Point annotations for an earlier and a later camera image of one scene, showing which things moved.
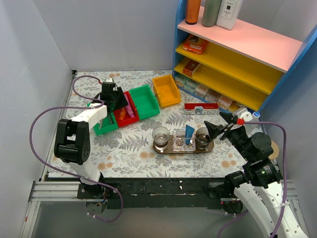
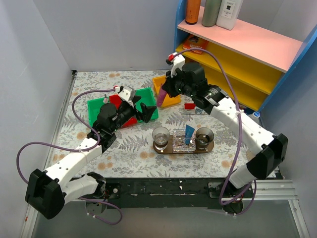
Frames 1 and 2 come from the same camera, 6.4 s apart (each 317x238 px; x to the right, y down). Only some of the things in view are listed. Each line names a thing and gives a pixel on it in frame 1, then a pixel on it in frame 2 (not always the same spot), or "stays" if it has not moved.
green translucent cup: [202, 139] stays
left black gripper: [118, 98] -> [136, 110]
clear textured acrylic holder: [179, 145] stays
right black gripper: [228, 127] -> [170, 84]
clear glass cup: [160, 136] stays
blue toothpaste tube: [189, 132] stays
